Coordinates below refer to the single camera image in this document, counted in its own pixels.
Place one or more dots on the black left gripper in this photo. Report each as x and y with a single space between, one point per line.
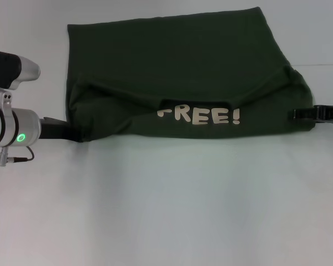
58 130

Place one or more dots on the dark green t-shirt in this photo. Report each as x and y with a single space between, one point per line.
183 69

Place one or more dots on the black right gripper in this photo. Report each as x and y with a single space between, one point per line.
331 114

